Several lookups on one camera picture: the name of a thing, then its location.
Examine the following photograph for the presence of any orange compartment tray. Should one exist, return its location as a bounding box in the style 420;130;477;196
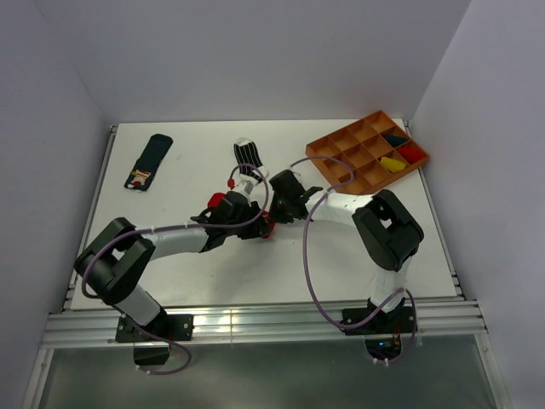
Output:
306;110;430;194

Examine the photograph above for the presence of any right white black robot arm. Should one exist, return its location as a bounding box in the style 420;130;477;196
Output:
269;170;424;332

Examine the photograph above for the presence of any black white striped sock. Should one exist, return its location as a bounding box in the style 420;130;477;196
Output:
233;138;269;184

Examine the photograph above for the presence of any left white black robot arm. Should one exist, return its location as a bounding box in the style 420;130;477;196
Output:
74;192;274;340

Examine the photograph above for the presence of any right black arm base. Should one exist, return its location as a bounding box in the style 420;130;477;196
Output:
341;304;416;336

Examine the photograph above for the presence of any red rolled sock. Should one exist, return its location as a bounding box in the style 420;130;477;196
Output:
397;145;427;164

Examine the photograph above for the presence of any yellow rolled sock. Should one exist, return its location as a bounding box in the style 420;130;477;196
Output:
380;156;407;174

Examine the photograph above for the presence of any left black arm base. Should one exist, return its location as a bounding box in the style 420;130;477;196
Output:
115;314;194;374

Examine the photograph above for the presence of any red Christmas sock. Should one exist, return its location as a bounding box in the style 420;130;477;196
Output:
207;191;267;239

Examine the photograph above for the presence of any dark green rolled sock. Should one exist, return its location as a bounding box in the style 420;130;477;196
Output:
381;134;408;147

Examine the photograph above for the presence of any navy patterned sock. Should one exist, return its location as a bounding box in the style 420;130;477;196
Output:
123;134;174;192

